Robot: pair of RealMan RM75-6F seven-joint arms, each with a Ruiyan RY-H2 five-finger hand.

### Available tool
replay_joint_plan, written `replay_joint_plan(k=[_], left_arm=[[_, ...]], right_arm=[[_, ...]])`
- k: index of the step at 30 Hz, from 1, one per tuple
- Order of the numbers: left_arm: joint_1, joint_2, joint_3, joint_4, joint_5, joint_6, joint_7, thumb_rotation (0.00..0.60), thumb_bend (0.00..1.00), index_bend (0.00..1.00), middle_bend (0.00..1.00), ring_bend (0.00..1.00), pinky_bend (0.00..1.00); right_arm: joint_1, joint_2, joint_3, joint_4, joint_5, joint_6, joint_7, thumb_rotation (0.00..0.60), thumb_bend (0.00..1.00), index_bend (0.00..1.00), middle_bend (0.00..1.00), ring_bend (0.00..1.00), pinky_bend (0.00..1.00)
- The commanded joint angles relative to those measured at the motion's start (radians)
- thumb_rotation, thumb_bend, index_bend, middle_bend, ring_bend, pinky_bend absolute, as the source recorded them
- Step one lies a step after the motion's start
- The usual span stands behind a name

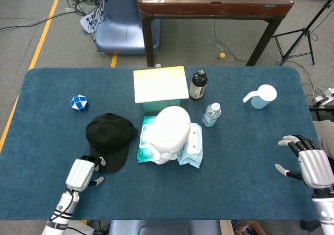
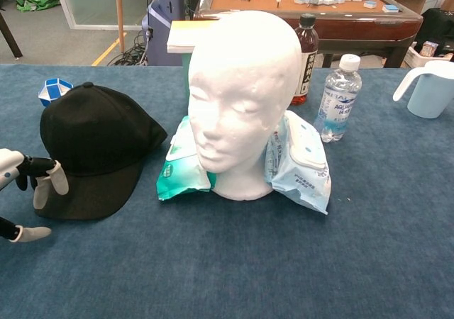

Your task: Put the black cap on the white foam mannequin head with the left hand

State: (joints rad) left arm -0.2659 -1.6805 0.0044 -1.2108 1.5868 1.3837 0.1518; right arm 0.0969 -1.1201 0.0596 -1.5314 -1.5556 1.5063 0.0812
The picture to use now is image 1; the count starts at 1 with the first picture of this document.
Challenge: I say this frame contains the black baseball cap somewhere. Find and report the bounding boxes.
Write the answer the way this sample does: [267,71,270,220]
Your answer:
[85,113,138,173]

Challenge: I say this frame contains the white paper sheet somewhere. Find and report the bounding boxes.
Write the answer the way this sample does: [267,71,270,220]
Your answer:
[66,220,94,235]

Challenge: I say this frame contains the green box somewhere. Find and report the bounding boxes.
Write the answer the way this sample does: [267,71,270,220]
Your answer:
[142,99,181,113]

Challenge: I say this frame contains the black tripod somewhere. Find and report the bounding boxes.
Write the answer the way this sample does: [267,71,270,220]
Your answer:
[272,0,334,66]

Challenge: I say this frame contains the light blue pitcher white handle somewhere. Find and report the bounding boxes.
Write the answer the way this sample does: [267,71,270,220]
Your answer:
[243,84,278,110]

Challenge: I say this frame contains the clear water bottle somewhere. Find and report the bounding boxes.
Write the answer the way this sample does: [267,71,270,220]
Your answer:
[201,102,222,127]

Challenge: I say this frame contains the thin black floor cable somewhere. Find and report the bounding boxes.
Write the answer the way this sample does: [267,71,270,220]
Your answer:
[213,19,247,62]

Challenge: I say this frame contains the open cardboard box with items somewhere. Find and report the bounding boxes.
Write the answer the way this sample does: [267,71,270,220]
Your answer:
[234,220,267,235]

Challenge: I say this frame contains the white power strip with plugs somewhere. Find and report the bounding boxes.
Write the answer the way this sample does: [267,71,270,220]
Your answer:
[312,87,334,107]

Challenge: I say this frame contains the white floor cable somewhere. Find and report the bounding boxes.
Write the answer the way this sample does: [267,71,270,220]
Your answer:
[0,7,76,32]

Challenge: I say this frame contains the blue grey seat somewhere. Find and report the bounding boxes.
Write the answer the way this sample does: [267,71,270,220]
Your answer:
[108,220,221,235]

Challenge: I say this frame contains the white foam mannequin head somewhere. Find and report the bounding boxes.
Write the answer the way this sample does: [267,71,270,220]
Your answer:
[150,105,192,165]

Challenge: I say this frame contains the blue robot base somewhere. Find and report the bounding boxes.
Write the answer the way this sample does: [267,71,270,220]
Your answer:
[95,0,161,55]

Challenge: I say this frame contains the green wet wipes pack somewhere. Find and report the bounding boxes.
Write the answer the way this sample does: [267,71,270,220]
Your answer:
[137,115,159,164]

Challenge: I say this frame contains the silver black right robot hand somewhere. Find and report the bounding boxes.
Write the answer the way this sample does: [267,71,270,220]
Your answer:
[275,135,334,190]

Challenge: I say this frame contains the blue white snake cube toy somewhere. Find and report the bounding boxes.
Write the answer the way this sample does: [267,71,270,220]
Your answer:
[70,95,89,112]

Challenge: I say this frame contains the brown wooden mahjong table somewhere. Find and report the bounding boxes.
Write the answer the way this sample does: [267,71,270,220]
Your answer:
[137,0,295,67]

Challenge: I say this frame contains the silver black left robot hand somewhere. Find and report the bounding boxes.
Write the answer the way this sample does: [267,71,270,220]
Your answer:
[65,155,107,193]

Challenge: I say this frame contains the light wooden plank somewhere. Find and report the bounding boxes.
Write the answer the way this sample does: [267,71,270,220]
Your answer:
[219,220,234,235]

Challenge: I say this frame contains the blue table mat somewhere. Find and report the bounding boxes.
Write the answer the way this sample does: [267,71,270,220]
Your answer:
[0,66,334,222]

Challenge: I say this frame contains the dark tea bottle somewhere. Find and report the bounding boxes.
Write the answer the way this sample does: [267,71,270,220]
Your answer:
[189,69,209,101]

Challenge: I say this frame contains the light blue wet wipes pack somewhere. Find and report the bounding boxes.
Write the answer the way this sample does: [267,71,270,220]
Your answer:
[177,122,204,169]

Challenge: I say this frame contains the black metal frame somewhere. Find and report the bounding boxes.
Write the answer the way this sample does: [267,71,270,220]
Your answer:
[309,104,334,121]

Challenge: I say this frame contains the white power strip board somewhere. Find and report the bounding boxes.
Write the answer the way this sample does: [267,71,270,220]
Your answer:
[79,12,101,33]

